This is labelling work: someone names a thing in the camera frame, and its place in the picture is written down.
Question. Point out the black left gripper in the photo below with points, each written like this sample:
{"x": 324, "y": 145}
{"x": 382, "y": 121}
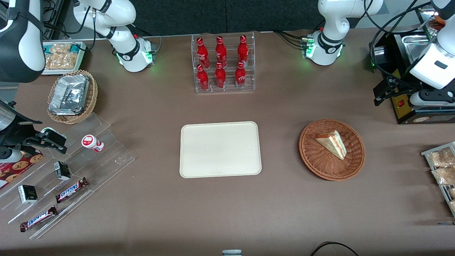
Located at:
{"x": 401, "y": 86}

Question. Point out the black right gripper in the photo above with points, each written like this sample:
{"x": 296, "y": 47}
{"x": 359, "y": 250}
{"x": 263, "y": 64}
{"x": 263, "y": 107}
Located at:
{"x": 15, "y": 134}

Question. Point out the triangle sandwich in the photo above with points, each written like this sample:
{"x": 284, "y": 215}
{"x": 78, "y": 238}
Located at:
{"x": 332, "y": 142}

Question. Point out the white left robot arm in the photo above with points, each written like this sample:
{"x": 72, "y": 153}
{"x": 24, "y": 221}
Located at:
{"x": 330, "y": 21}

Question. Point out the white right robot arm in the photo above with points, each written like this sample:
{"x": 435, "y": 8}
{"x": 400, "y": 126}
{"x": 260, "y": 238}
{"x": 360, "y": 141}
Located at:
{"x": 21, "y": 42}

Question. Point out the light tan wicker basket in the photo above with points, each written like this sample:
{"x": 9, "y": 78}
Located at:
{"x": 71, "y": 119}

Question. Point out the tray of packaged snacks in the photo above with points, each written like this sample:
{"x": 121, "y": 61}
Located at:
{"x": 426, "y": 153}

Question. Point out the white tray with snacks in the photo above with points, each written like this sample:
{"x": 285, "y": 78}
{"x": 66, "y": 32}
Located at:
{"x": 81, "y": 57}

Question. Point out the round brown wicker basket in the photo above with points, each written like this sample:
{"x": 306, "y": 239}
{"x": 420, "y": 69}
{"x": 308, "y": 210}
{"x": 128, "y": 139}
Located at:
{"x": 320, "y": 165}

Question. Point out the cream plastic tray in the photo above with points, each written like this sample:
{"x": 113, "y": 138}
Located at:
{"x": 220, "y": 149}

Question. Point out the black food warmer appliance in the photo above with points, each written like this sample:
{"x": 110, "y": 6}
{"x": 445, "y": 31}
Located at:
{"x": 401, "y": 106}

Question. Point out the small black carton box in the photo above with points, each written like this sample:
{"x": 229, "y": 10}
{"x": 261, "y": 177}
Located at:
{"x": 27, "y": 194}
{"x": 62, "y": 170}

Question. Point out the red cookie box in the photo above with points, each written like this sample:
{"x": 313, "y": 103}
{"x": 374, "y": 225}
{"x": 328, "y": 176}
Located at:
{"x": 19, "y": 167}

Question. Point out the small white red-capped bottle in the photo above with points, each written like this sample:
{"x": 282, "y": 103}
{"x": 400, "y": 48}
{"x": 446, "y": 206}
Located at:
{"x": 90, "y": 142}

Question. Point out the stack of foil trays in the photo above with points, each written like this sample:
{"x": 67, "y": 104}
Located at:
{"x": 69, "y": 94}

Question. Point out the brown Snickers bar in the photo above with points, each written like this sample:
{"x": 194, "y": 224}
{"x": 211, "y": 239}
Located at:
{"x": 71, "y": 190}
{"x": 38, "y": 218}

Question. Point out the steel food pan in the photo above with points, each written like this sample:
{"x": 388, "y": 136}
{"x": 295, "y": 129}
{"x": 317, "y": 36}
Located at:
{"x": 414, "y": 46}

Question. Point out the clear acrylic stepped display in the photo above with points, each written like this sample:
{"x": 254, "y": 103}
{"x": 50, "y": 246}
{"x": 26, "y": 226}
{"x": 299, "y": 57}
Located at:
{"x": 110, "y": 156}

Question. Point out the clear bag of snacks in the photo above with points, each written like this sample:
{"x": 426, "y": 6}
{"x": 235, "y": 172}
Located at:
{"x": 62, "y": 61}
{"x": 60, "y": 48}

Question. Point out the clear bag of crackers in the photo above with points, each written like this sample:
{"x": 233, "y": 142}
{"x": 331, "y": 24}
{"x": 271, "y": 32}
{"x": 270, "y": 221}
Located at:
{"x": 444, "y": 176}
{"x": 442, "y": 158}

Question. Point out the red cola bottle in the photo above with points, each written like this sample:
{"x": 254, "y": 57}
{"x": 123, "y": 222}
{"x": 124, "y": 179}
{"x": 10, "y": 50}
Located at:
{"x": 202, "y": 53}
{"x": 220, "y": 78}
{"x": 243, "y": 51}
{"x": 221, "y": 53}
{"x": 240, "y": 77}
{"x": 202, "y": 80}

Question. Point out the clear acrylic bottle rack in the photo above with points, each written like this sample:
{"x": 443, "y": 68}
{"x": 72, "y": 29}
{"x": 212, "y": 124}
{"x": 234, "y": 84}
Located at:
{"x": 229, "y": 89}

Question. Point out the grey cylindrical object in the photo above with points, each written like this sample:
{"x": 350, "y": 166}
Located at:
{"x": 231, "y": 253}

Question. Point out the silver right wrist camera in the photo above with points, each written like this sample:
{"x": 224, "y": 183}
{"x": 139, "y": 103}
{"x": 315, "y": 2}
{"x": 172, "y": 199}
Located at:
{"x": 10, "y": 155}

